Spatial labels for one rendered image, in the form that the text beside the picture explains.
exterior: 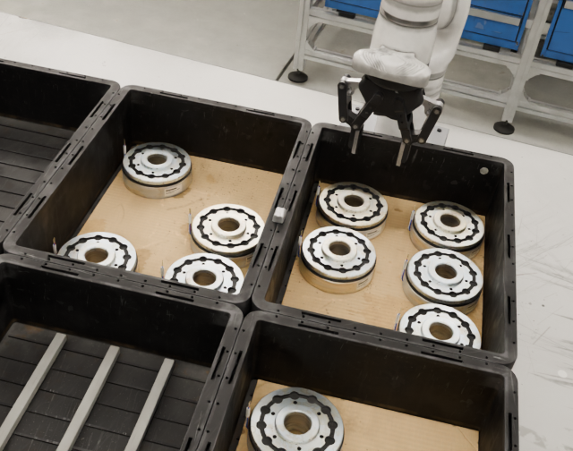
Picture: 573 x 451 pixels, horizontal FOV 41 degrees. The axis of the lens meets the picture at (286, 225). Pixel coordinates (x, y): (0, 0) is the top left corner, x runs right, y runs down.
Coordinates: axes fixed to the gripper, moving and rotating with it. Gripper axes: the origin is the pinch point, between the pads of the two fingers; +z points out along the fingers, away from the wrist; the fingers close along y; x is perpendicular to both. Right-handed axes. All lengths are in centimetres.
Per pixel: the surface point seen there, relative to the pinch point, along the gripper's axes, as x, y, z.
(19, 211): 26.1, 38.5, 5.4
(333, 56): -177, 43, 84
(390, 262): 5.0, -5.7, 14.7
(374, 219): 0.7, -1.8, 11.6
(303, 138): -4.5, 11.5, 4.9
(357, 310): 15.9, -3.7, 14.8
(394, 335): 27.4, -9.1, 4.7
